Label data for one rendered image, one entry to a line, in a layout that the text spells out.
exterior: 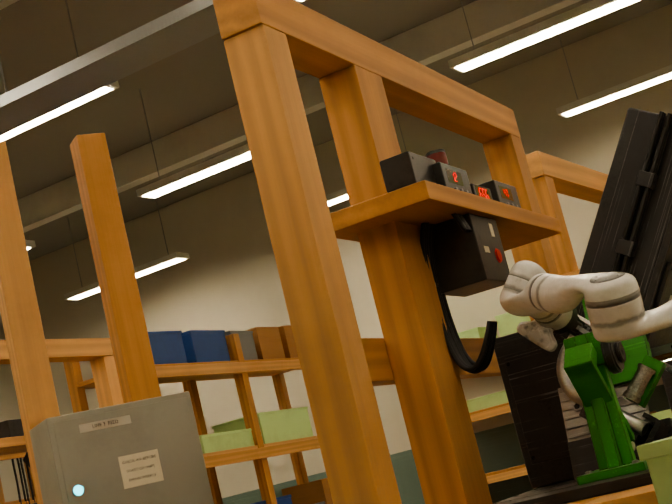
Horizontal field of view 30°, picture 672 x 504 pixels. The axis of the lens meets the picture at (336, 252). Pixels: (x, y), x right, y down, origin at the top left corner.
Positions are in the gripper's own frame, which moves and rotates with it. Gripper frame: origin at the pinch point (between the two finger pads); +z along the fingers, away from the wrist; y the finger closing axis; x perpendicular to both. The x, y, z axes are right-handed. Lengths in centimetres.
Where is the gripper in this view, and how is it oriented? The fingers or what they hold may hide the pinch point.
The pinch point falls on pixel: (578, 330)
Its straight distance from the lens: 268.5
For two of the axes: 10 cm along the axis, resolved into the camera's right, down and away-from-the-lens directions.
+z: 5.0, 3.1, 8.1
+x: -5.3, 8.5, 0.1
